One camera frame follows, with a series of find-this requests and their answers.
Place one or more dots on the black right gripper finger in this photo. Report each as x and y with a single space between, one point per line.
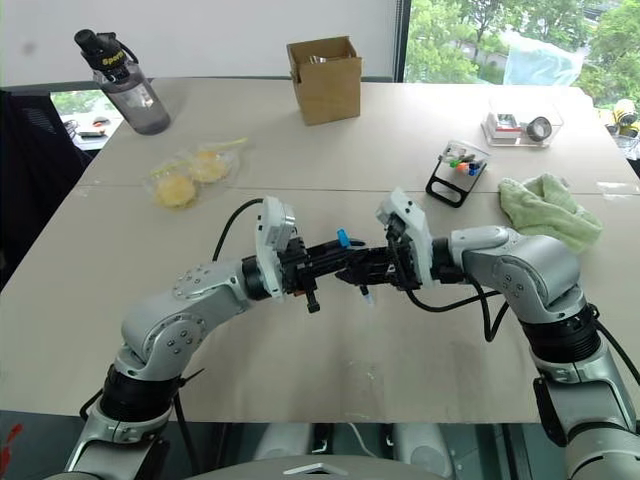
375 256
367 277

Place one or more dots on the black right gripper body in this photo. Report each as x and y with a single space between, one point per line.
404 260

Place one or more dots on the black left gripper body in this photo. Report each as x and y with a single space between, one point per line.
296 270

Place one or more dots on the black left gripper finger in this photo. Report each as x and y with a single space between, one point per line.
327 271
330 250

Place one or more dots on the white pen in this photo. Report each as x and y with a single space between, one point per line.
367 296

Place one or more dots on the blue capped pen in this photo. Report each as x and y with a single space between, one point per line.
343 237

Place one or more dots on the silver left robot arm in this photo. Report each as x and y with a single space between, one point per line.
165 320

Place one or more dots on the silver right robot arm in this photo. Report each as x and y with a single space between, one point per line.
530 270

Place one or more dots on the black pen holder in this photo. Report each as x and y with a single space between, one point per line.
445 190

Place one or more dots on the clear bag of markers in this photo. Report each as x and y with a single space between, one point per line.
467 157

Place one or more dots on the clear zip bag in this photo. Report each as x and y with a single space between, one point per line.
172 192
212 165

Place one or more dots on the yellow round sponge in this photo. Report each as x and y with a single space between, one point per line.
174 191
210 166

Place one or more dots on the green cloth towel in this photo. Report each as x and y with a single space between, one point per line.
545 205

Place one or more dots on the brown cardboard box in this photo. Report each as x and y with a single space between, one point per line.
330 90

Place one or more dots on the red and white pack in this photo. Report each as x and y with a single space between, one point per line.
504 125

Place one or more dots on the white rounded robot leg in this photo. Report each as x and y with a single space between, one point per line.
422 447
282 442

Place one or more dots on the grey tape roll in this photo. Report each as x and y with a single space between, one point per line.
539 128

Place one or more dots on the clear plastic box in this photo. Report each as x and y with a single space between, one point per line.
530 107

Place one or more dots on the grey sports water bottle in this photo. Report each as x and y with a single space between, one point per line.
135 100

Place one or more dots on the light blue plastic sheet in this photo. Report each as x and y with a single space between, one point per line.
545 62

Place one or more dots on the small dark desk clutter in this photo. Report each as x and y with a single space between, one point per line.
90 127

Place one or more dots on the yellow and black object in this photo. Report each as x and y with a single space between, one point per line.
625 115

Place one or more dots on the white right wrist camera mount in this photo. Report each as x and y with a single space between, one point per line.
412 215

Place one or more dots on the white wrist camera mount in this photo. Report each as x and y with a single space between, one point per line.
412 215
272 225

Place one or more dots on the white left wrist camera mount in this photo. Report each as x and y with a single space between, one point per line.
272 225

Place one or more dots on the dark window frame post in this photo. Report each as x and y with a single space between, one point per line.
401 40

